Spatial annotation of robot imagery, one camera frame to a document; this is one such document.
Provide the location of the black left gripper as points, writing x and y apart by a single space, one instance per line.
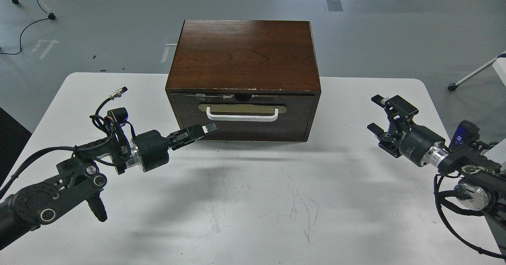
151 148

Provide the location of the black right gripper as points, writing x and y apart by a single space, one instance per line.
404 139

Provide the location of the wooden drawer with white handle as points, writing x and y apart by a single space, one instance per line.
265 117

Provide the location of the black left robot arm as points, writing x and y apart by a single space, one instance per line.
79 178

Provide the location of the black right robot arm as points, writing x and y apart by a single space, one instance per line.
467 183

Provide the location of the dark wooden drawer cabinet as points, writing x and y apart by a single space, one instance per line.
245 57

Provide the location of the white caster leg right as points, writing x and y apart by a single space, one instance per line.
499 65

